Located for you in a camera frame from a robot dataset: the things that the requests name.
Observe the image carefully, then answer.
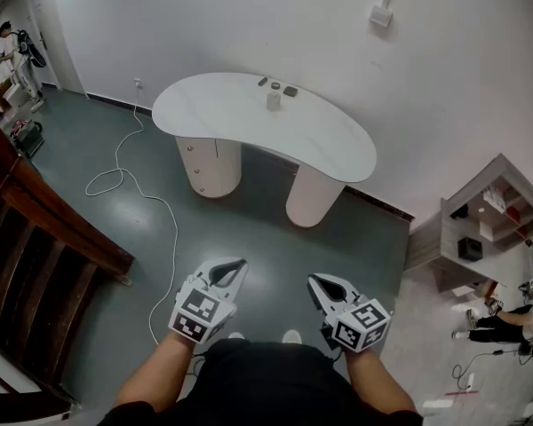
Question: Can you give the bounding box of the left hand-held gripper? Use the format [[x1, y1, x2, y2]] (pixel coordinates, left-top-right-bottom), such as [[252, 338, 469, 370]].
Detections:
[[167, 257, 250, 344]]

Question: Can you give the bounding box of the ribbed drawer pedestal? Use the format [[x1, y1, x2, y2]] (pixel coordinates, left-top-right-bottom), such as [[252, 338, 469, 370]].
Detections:
[[175, 135, 243, 199]]

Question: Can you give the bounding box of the white floor cable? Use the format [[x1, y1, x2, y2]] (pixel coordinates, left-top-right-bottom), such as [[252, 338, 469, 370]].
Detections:
[[84, 84, 179, 345]]

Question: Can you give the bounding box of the ribbed cylindrical table leg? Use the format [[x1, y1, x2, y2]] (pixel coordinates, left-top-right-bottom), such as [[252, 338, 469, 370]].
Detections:
[[285, 164, 346, 229]]

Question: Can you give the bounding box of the person's black shirt torso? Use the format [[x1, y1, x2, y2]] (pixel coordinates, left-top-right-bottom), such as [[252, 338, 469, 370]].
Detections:
[[104, 337, 427, 426]]

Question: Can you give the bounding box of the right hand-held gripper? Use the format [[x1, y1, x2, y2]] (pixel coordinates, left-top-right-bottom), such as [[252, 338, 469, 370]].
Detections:
[[307, 273, 392, 353]]

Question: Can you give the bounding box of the black speaker box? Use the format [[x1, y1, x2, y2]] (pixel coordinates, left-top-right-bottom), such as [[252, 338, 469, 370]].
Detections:
[[457, 236, 484, 261]]

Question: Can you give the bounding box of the wooden slatted bench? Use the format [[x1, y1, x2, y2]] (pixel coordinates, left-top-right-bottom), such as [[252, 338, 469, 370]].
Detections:
[[0, 104, 134, 416]]

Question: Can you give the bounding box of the grey wooden shelf unit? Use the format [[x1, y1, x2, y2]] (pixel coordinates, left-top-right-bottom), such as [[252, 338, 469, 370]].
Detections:
[[403, 153, 533, 292]]

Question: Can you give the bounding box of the person's left forearm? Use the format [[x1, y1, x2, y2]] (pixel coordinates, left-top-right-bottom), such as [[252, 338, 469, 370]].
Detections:
[[115, 330, 214, 410]]

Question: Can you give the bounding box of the white door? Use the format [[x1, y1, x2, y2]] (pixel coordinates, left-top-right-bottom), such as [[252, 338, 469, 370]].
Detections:
[[28, 0, 63, 91]]

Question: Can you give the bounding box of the white wall switch box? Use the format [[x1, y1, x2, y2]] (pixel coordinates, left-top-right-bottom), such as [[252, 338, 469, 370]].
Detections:
[[368, 4, 394, 28]]

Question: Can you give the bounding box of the white kidney-shaped table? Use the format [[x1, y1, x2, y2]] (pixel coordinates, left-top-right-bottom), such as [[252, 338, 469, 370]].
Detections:
[[151, 72, 378, 229]]

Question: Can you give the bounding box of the person's right forearm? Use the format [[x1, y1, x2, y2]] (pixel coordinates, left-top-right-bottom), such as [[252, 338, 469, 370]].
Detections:
[[344, 348, 417, 416]]

